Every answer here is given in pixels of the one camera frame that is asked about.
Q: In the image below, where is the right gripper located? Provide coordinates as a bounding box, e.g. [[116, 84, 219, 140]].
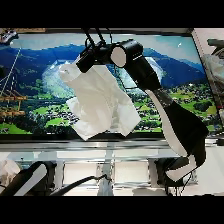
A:
[[75, 47, 102, 74]]

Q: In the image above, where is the white garment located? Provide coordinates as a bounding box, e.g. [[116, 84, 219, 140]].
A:
[[58, 61, 143, 142], [0, 158, 22, 194]]

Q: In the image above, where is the heap of clothes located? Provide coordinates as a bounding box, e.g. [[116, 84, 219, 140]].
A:
[[199, 37, 224, 127]]

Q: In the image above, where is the black cable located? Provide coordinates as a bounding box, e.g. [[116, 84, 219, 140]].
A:
[[81, 27, 114, 48], [49, 173, 112, 197]]

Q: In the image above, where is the silver frame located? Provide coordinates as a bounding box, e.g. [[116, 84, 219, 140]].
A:
[[0, 138, 224, 197]]

